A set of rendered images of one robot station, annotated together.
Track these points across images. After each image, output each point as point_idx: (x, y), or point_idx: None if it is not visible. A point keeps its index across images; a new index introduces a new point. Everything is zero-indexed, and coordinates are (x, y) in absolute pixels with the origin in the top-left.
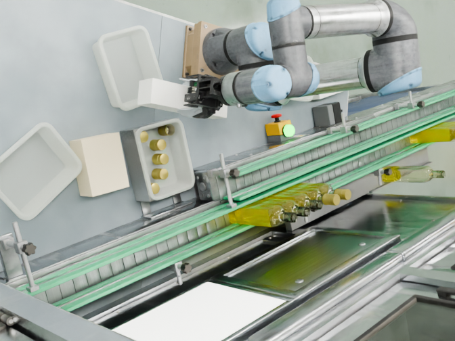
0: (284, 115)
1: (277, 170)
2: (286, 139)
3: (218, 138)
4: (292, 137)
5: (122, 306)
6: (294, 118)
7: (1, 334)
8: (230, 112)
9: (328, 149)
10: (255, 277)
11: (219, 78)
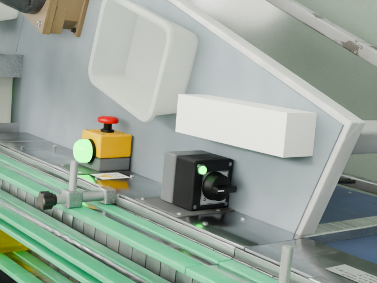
0: (150, 133)
1: (27, 195)
2: (86, 164)
3: (60, 112)
4: (95, 169)
5: None
6: (165, 151)
7: None
8: (80, 82)
9: (101, 231)
10: None
11: None
